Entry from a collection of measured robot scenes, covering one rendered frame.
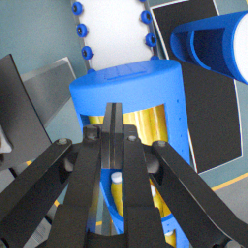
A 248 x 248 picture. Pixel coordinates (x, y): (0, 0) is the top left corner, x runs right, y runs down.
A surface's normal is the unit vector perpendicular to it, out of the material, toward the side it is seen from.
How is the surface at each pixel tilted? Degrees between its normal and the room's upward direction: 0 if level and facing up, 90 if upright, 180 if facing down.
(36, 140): 4
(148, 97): 16
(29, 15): 0
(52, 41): 0
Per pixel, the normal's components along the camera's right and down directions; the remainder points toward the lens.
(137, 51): 0.03, 0.38
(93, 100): -0.44, 0.43
